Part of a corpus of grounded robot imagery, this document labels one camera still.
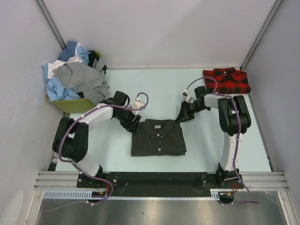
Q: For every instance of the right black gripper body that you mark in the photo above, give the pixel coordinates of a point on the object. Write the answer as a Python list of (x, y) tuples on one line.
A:
[(193, 108)]

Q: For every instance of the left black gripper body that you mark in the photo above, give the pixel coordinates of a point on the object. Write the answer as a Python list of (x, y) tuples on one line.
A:
[(125, 117)]

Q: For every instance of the dark pinstriped long sleeve shirt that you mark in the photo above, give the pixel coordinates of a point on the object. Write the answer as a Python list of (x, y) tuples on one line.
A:
[(158, 138)]

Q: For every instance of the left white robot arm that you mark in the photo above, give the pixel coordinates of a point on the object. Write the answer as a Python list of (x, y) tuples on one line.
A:
[(72, 137)]

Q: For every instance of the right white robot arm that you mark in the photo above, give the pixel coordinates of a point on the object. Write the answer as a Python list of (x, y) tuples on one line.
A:
[(234, 120)]

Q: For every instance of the red black plaid folded shirt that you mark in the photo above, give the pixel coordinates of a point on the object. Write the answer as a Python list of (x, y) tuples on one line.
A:
[(229, 80)]

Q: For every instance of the green laundry basket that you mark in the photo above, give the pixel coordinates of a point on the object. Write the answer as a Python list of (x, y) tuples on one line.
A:
[(73, 106)]

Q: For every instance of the grey shirt in basket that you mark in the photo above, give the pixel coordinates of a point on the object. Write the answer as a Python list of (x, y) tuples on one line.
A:
[(90, 81)]

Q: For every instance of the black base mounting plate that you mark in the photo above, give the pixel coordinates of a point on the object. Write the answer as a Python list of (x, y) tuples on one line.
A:
[(168, 184)]

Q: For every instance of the black garment in basket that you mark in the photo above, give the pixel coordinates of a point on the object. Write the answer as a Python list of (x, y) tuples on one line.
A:
[(93, 58)]

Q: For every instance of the light blue shirt in basket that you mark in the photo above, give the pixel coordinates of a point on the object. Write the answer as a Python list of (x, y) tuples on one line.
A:
[(55, 89)]

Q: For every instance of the blue checked shirt in basket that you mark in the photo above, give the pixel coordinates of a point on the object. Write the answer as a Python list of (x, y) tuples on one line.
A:
[(68, 52)]

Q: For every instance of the white shirt in basket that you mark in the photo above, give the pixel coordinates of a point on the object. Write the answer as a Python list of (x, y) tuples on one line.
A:
[(81, 55)]

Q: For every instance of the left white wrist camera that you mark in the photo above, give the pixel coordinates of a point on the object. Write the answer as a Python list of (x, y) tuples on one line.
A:
[(137, 106)]

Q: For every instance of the aluminium frame rail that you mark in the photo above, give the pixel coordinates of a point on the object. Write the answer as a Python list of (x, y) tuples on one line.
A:
[(260, 181)]

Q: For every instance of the white slotted cable duct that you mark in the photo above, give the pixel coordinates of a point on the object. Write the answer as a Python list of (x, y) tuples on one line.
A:
[(93, 195)]

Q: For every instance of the left aluminium corner post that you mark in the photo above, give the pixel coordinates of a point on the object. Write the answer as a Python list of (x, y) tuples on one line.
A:
[(50, 22)]

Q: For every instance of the aluminium corner post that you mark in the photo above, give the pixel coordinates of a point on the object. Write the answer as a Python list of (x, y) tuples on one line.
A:
[(50, 22), (272, 13)]

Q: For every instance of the right aluminium corner post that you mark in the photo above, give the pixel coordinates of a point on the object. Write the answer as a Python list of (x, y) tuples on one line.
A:
[(272, 13)]

